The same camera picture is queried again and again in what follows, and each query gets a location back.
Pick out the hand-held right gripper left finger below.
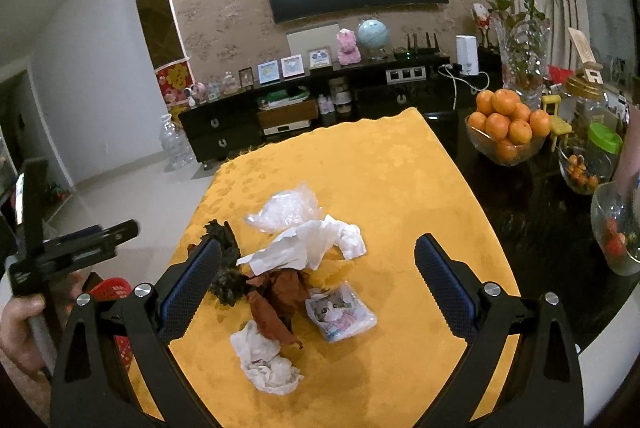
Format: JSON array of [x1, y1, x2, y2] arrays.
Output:
[[49, 239, 223, 428]]

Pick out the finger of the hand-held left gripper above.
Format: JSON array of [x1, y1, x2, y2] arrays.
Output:
[[75, 245, 119, 271], [47, 220, 141, 253]]

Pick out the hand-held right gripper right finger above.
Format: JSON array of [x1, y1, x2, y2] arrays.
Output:
[[414, 233, 586, 428]]

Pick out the red plastic basket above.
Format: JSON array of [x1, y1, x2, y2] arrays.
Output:
[[82, 277, 137, 371]]

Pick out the dark green dried leaves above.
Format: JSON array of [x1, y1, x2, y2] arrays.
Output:
[[187, 219, 256, 307]]

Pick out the brown paper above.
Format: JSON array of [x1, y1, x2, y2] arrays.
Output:
[[244, 269, 313, 351]]

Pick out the stained white tissue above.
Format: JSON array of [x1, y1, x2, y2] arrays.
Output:
[[230, 320, 305, 396]]

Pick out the cat print snack packet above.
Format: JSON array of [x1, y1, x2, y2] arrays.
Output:
[[305, 282, 378, 343]]

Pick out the yellow pleated paper cup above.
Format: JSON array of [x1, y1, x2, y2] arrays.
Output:
[[311, 258, 366, 291]]

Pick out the clear plastic bag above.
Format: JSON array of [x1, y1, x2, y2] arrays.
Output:
[[244, 180, 326, 235]]

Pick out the person's left hand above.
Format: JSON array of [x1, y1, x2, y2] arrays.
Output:
[[0, 295, 51, 376]]

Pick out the clear plastic water bottle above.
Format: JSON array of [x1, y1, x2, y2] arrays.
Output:
[[159, 114, 196, 171]]

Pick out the yellow tablecloth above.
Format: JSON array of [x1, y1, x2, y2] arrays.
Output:
[[167, 106, 523, 428]]

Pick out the glass fruit bowl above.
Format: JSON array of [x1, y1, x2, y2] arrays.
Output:
[[465, 113, 548, 167]]

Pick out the black tv cabinet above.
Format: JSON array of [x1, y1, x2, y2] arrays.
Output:
[[177, 48, 501, 169]]

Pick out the pile of oranges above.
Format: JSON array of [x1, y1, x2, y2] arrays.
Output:
[[467, 88, 552, 161]]

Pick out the glass bowl small fruits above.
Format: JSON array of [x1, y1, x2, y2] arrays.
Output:
[[557, 143, 616, 195]]

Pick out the round glass bowl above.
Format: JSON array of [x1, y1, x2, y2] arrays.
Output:
[[591, 182, 640, 276]]

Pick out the silver media player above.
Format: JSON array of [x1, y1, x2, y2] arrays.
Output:
[[262, 120, 311, 137]]

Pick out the yellow miniature chair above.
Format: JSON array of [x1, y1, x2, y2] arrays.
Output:
[[541, 95, 573, 153]]

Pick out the wooden drawer box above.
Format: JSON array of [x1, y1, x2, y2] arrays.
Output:
[[257, 100, 319, 129]]

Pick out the white outlet panel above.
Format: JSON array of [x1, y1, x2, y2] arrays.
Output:
[[385, 65, 427, 83]]

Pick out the green plastic tray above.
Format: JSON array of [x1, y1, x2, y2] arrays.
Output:
[[262, 88, 311, 107]]

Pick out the round storage jar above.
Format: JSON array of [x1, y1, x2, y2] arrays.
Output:
[[329, 76, 354, 113]]

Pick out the jar with green lid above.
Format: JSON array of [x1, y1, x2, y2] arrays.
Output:
[[587, 122, 624, 179]]

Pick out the white cylindrical appliance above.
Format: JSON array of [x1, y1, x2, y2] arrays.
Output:
[[455, 35, 480, 77]]

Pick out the black router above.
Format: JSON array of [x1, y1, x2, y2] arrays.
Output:
[[404, 32, 441, 60]]

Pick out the glass jar gold lid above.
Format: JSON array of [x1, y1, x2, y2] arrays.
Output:
[[560, 75, 631, 129]]

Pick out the crystal glass vase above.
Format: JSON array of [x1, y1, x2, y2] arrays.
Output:
[[495, 12, 553, 109]]

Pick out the pink plush toy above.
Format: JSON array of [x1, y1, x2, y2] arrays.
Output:
[[336, 29, 362, 64]]

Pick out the pale blue globe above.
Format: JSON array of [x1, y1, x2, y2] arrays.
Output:
[[357, 18, 391, 60]]

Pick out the red white egg toy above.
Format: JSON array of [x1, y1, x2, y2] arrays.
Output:
[[471, 2, 493, 32]]

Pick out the wooden card stand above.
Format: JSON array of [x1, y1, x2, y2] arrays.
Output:
[[567, 26, 606, 83]]

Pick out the white panel board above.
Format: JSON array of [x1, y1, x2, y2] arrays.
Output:
[[286, 24, 341, 54]]

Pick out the red wall poster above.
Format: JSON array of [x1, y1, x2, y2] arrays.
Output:
[[156, 62, 193, 119]]

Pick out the white power cable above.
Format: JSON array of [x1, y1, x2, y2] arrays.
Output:
[[437, 62, 493, 109]]

